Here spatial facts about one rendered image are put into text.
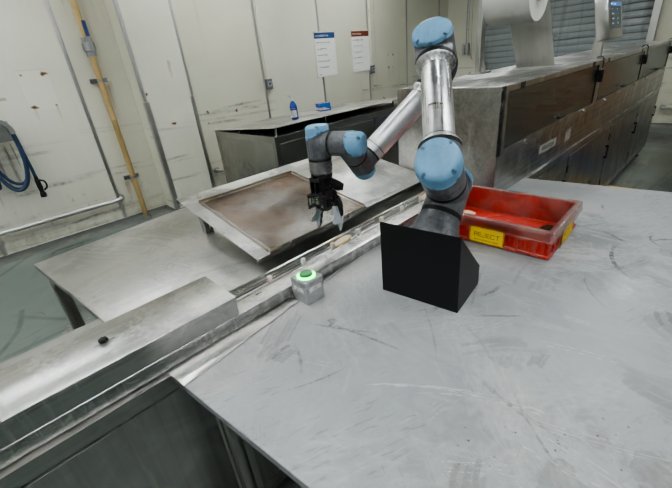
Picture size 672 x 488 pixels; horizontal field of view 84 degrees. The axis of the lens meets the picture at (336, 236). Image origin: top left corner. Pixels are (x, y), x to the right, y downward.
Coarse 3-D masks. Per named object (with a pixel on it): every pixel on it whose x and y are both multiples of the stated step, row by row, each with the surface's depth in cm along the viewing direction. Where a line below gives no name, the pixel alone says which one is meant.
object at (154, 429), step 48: (576, 144) 242; (624, 144) 368; (144, 384) 88; (96, 432) 82; (144, 432) 90; (192, 432) 100; (0, 480) 71; (48, 480) 77; (96, 480) 84; (144, 480) 93; (192, 480) 104
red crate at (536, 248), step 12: (480, 216) 153; (492, 216) 152; (504, 216) 151; (516, 216) 150; (468, 228) 134; (468, 240) 136; (504, 240) 125; (516, 240) 123; (528, 240) 120; (540, 240) 118; (516, 252) 125; (528, 252) 122; (540, 252) 119; (552, 252) 120
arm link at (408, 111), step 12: (420, 84) 119; (408, 96) 121; (420, 96) 119; (396, 108) 122; (408, 108) 119; (420, 108) 120; (396, 120) 120; (408, 120) 120; (384, 132) 120; (396, 132) 120; (372, 144) 120; (384, 144) 120; (372, 156) 120; (360, 168) 120; (372, 168) 124
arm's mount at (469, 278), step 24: (384, 240) 105; (408, 240) 100; (432, 240) 95; (456, 240) 91; (384, 264) 109; (408, 264) 103; (432, 264) 98; (456, 264) 94; (384, 288) 112; (408, 288) 107; (432, 288) 101; (456, 288) 97; (456, 312) 100
